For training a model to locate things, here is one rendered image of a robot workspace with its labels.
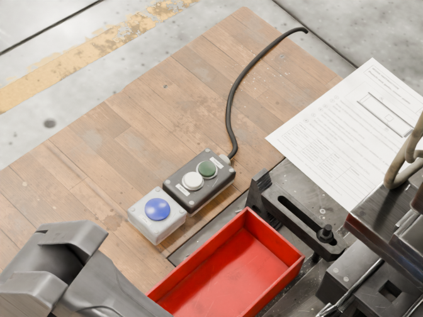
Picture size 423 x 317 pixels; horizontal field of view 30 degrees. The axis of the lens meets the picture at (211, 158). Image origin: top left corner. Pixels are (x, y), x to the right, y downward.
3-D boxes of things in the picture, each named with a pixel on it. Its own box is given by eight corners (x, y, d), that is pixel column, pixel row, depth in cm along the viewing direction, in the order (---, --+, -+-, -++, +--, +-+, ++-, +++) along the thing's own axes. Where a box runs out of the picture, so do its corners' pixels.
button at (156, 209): (138, 213, 124) (139, 207, 122) (157, 199, 126) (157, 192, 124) (156, 229, 123) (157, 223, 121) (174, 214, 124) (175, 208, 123)
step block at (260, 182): (244, 207, 128) (251, 177, 121) (256, 197, 130) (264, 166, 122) (273, 233, 126) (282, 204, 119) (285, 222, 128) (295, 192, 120)
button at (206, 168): (193, 174, 129) (194, 167, 128) (206, 164, 131) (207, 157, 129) (206, 185, 128) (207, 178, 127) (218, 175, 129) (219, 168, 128)
